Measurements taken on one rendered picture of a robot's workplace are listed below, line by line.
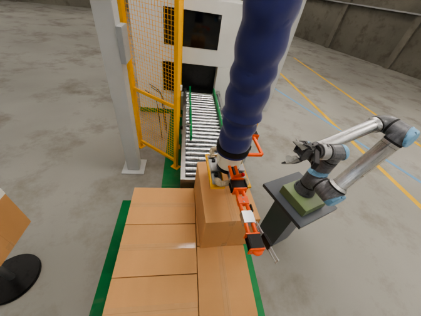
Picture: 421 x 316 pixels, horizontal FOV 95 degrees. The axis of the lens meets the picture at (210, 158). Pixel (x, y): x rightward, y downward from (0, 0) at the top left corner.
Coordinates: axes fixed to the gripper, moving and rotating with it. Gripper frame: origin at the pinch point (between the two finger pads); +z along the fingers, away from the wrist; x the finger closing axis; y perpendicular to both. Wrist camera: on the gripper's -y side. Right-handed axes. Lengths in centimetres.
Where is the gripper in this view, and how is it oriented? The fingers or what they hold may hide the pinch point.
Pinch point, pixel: (287, 153)
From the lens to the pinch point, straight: 107.8
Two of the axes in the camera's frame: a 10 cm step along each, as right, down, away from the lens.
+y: -1.4, -6.8, 7.2
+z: -9.8, -0.1, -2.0
